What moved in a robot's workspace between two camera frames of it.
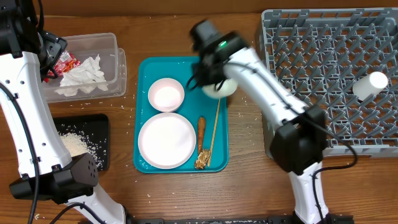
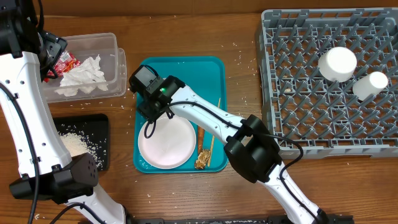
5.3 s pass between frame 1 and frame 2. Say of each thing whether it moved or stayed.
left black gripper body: stayed
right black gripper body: moved
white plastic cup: stayed
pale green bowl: moved
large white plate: stayed
